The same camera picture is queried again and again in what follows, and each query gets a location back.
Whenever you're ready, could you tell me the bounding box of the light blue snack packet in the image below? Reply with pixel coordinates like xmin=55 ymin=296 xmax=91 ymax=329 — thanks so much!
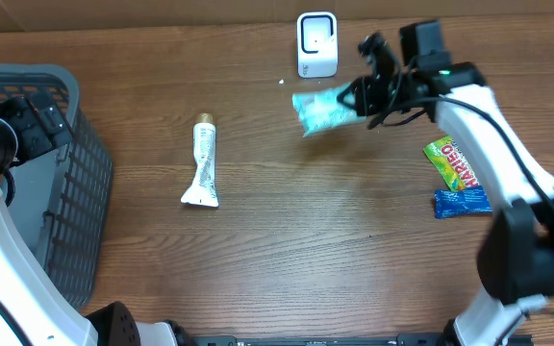
xmin=292 ymin=84 xmax=365 ymax=136

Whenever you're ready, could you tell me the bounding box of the green snack bag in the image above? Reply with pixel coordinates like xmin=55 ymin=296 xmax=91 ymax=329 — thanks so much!
xmin=423 ymin=136 xmax=479 ymax=191

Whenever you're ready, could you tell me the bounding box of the white tube gold cap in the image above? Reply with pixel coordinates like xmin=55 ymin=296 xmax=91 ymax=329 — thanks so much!
xmin=181 ymin=113 xmax=219 ymax=208

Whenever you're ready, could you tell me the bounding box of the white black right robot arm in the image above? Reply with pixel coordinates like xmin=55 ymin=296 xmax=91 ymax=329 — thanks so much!
xmin=346 ymin=20 xmax=554 ymax=345

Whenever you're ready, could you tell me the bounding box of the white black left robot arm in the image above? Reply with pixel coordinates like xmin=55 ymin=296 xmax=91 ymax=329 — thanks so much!
xmin=0 ymin=63 xmax=185 ymax=345

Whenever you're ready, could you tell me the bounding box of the white barcode scanner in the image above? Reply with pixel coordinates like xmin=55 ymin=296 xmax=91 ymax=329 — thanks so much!
xmin=296 ymin=12 xmax=339 ymax=79

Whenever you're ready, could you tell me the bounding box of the grey plastic basket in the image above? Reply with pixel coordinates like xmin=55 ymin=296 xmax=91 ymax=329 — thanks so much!
xmin=0 ymin=63 xmax=114 ymax=309

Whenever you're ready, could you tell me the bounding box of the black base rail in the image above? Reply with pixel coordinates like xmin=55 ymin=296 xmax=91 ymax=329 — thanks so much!
xmin=188 ymin=333 xmax=534 ymax=346

